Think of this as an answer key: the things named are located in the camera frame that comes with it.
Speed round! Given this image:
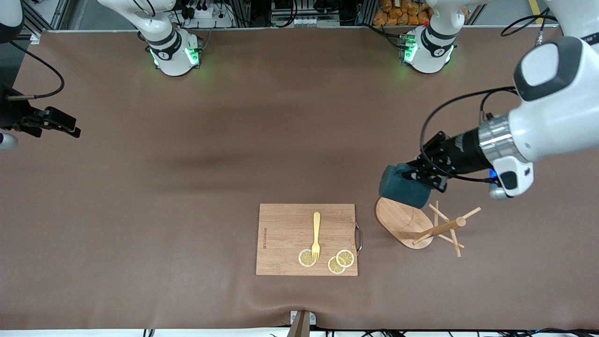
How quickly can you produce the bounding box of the orange packaged goods pile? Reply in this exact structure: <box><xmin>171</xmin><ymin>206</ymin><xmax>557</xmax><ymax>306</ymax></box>
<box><xmin>373</xmin><ymin>0</ymin><xmax>433</xmax><ymax>26</ymax></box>

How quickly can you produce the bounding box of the wooden mug tree rack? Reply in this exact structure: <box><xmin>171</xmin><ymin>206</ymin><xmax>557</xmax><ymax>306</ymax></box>
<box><xmin>375</xmin><ymin>197</ymin><xmax>482</xmax><ymax>258</ymax></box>

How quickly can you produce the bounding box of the long white socket strip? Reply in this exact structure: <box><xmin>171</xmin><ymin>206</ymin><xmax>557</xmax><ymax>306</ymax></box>
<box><xmin>271</xmin><ymin>14</ymin><xmax>341</xmax><ymax>28</ymax></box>

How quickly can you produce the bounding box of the yellow plastic fork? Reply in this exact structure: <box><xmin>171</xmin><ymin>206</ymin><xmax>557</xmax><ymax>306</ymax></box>
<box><xmin>311</xmin><ymin>212</ymin><xmax>322</xmax><ymax>261</ymax></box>

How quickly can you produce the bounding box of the aluminium frame post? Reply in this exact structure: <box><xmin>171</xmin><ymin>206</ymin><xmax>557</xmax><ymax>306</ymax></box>
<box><xmin>21</xmin><ymin>0</ymin><xmax>71</xmax><ymax>44</ymax></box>

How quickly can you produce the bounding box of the brown table mat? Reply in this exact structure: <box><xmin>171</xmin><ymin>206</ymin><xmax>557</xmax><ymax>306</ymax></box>
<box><xmin>0</xmin><ymin>26</ymin><xmax>599</xmax><ymax>330</ymax></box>

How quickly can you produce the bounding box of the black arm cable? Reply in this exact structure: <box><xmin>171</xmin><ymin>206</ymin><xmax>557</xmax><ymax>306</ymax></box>
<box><xmin>419</xmin><ymin>14</ymin><xmax>560</xmax><ymax>183</ymax></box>
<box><xmin>6</xmin><ymin>41</ymin><xmax>65</xmax><ymax>101</ymax></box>

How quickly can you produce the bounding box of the white power strip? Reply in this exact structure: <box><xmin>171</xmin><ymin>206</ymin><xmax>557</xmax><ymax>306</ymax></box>
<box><xmin>180</xmin><ymin>4</ymin><xmax>234</xmax><ymax>29</ymax></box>

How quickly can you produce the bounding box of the wooden cutting board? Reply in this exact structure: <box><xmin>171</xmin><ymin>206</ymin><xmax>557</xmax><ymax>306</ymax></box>
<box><xmin>256</xmin><ymin>203</ymin><xmax>358</xmax><ymax>277</ymax></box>

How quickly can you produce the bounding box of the dark green ribbed cup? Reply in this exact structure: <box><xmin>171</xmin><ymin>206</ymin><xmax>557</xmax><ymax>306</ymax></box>
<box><xmin>378</xmin><ymin>163</ymin><xmax>431</xmax><ymax>209</ymax></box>

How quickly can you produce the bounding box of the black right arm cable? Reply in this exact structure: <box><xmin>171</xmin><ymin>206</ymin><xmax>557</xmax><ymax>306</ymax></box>
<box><xmin>6</xmin><ymin>41</ymin><xmax>65</xmax><ymax>101</ymax></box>

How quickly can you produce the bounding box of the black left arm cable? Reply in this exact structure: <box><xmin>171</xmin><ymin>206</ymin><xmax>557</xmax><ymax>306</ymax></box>
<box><xmin>419</xmin><ymin>14</ymin><xmax>560</xmax><ymax>183</ymax></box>

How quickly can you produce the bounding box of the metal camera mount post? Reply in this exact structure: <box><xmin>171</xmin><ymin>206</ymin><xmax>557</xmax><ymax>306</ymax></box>
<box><xmin>286</xmin><ymin>310</ymin><xmax>317</xmax><ymax>337</ymax></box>

